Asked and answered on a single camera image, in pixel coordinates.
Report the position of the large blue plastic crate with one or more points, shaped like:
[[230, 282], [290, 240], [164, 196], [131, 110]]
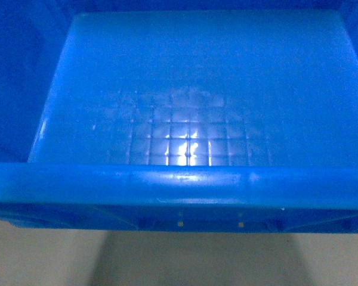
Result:
[[182, 116]]

